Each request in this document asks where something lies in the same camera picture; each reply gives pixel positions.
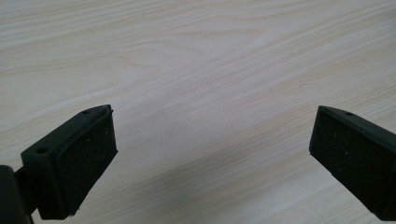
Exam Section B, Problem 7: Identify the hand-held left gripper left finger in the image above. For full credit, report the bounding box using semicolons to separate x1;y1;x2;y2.
14;104;119;220

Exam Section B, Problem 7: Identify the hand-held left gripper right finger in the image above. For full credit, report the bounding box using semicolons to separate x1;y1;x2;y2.
308;105;396;222

